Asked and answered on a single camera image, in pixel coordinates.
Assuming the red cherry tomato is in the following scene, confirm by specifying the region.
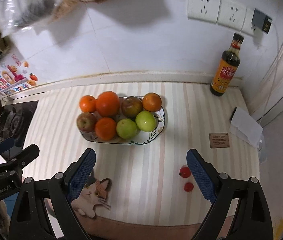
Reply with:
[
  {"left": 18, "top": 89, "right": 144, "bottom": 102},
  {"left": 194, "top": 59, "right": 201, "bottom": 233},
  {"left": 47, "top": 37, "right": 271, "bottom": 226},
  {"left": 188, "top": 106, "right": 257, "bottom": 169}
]
[
  {"left": 179, "top": 165, "right": 192, "bottom": 178},
  {"left": 183, "top": 182, "right": 194, "bottom": 192}
]

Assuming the black gas stove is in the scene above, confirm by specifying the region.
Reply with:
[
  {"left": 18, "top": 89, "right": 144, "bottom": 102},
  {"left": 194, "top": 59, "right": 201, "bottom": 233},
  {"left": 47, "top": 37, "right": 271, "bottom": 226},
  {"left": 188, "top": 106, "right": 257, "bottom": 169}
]
[{"left": 0, "top": 97, "right": 40, "bottom": 160}]

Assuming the red apple front left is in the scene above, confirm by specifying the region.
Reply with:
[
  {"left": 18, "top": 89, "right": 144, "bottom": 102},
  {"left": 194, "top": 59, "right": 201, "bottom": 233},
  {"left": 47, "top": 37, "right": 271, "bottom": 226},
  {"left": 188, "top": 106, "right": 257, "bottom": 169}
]
[{"left": 76, "top": 112, "right": 97, "bottom": 133}]

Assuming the small orange back left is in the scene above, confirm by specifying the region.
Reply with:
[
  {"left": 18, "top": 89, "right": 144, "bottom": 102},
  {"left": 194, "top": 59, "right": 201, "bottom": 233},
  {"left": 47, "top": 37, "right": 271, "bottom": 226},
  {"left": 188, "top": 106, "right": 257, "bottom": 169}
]
[{"left": 79, "top": 95, "right": 96, "bottom": 113}]

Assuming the orange front middle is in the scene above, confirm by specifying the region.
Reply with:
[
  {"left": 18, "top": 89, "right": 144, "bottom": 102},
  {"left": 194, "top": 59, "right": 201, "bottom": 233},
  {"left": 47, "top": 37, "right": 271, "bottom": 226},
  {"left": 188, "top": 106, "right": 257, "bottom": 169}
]
[{"left": 95, "top": 117, "right": 116, "bottom": 141}]

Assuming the brown label patch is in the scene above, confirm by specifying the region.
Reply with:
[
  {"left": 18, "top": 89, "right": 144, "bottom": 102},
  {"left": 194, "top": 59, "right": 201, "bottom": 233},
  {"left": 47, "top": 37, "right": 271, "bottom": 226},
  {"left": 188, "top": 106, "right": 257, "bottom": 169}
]
[{"left": 209, "top": 133, "right": 230, "bottom": 148}]

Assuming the large orange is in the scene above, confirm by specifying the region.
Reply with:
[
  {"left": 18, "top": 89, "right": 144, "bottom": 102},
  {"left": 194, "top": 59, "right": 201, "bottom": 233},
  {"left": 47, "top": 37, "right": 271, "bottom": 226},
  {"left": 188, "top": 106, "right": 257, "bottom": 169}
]
[{"left": 96, "top": 91, "right": 120, "bottom": 117}]

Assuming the green apple left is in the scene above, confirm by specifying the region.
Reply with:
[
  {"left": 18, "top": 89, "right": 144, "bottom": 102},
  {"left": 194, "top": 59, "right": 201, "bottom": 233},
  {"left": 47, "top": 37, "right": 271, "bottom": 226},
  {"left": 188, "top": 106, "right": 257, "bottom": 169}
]
[{"left": 116, "top": 119, "right": 138, "bottom": 139}]

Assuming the green apple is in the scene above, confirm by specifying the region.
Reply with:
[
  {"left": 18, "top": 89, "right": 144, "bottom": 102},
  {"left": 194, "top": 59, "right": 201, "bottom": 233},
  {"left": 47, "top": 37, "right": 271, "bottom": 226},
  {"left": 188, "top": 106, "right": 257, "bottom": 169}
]
[
  {"left": 116, "top": 119, "right": 138, "bottom": 139},
  {"left": 135, "top": 111, "right": 157, "bottom": 132}
]

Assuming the white folded paper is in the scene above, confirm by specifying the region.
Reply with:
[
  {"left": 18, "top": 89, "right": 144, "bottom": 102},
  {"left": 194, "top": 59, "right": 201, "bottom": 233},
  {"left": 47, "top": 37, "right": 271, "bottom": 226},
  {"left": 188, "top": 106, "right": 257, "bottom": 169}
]
[{"left": 229, "top": 107, "right": 263, "bottom": 148}]

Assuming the dark red apple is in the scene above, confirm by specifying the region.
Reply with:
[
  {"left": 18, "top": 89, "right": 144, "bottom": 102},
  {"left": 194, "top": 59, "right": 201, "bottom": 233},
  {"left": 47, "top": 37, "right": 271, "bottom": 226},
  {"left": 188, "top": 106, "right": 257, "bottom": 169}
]
[{"left": 121, "top": 96, "right": 144, "bottom": 118}]

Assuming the striped cat table mat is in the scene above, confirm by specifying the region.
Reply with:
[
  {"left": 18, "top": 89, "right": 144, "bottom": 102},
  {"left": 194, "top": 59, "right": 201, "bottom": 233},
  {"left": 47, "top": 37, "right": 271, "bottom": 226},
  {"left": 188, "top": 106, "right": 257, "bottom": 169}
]
[{"left": 24, "top": 82, "right": 260, "bottom": 226}]

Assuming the floral ceramic fruit plate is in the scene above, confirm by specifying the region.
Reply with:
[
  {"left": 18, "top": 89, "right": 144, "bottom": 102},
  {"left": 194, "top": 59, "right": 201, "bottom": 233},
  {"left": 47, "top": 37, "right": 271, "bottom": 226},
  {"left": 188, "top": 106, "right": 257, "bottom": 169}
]
[{"left": 79, "top": 96, "right": 165, "bottom": 145}]

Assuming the green apple right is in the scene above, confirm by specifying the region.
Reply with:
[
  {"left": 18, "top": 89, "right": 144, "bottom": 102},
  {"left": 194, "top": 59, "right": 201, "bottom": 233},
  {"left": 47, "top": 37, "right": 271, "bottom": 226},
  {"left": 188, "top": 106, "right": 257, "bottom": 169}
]
[{"left": 135, "top": 111, "right": 157, "bottom": 132}]

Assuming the orange back right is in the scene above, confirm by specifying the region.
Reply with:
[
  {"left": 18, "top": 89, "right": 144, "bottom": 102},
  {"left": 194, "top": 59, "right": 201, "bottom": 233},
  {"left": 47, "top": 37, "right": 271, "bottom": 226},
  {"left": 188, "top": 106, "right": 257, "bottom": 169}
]
[{"left": 142, "top": 93, "right": 162, "bottom": 112}]

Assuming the hanging plastic bag left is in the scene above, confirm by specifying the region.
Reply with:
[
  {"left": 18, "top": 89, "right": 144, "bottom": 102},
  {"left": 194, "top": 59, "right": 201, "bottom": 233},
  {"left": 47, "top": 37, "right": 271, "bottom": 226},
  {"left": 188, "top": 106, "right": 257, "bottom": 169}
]
[{"left": 0, "top": 0, "right": 62, "bottom": 37}]

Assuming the soy sauce bottle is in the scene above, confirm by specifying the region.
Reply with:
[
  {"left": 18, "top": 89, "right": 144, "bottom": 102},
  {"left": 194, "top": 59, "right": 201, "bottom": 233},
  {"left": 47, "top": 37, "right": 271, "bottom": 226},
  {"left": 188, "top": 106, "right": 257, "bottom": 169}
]
[{"left": 210, "top": 33, "right": 244, "bottom": 96}]

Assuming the grey power adapter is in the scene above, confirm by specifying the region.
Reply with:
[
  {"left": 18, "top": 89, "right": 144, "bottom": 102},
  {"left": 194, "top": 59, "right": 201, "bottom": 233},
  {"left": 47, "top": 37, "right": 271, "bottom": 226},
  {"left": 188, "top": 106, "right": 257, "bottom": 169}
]
[{"left": 252, "top": 8, "right": 273, "bottom": 34}]

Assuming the colourful wall sticker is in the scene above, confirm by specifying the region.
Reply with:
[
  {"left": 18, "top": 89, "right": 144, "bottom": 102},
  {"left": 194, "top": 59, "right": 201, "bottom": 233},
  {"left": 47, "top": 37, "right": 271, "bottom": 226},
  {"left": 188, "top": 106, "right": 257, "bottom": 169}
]
[{"left": 0, "top": 53, "right": 39, "bottom": 97}]

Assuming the white wall socket right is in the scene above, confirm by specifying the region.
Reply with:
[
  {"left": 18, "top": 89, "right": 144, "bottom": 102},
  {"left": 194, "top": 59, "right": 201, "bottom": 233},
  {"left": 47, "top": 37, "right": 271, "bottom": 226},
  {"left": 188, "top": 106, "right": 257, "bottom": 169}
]
[{"left": 217, "top": 0, "right": 247, "bottom": 31}]

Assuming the white wall socket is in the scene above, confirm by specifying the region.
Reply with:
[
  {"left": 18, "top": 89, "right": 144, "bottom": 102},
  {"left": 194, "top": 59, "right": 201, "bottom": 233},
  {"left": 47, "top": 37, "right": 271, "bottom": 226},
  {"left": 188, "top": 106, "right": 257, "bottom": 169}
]
[
  {"left": 217, "top": 0, "right": 247, "bottom": 31},
  {"left": 187, "top": 0, "right": 221, "bottom": 24}
]

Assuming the white wall socket left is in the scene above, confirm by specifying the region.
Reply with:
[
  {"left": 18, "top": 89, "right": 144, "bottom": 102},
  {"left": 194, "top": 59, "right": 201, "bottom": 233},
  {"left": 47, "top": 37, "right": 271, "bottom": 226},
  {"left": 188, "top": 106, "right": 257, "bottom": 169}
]
[{"left": 187, "top": 0, "right": 221, "bottom": 24}]

